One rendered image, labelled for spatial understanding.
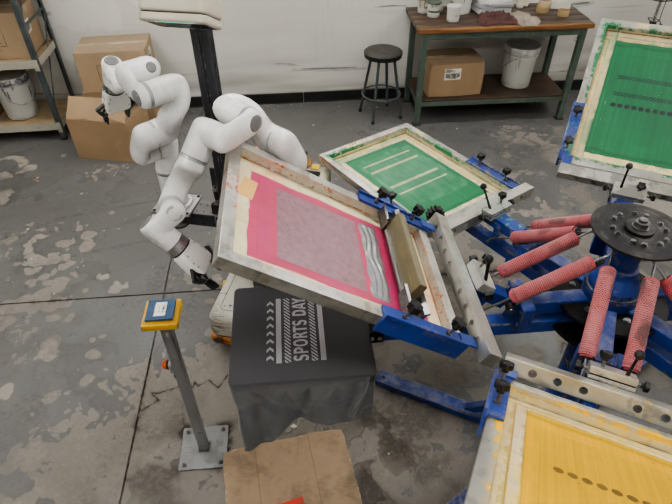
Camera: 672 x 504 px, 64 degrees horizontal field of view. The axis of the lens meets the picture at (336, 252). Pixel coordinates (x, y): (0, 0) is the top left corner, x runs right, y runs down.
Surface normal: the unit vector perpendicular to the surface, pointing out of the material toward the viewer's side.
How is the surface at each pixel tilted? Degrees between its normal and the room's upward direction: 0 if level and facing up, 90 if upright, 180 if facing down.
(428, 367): 0
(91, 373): 0
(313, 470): 0
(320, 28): 90
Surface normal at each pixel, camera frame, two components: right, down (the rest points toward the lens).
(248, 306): 0.00, -0.76
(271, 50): 0.09, 0.65
